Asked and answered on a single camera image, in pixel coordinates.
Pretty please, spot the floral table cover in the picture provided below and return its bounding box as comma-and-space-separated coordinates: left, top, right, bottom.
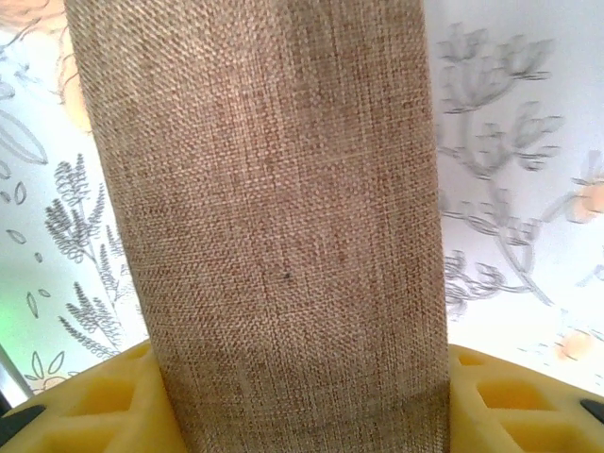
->
0, 0, 604, 411

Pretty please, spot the tan fabric pencil case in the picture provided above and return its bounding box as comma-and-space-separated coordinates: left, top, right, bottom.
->
64, 0, 453, 453

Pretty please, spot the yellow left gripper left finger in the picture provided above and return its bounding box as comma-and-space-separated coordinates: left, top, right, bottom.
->
0, 343, 184, 453

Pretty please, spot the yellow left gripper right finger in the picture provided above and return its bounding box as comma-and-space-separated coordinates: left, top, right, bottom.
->
445, 344, 604, 453

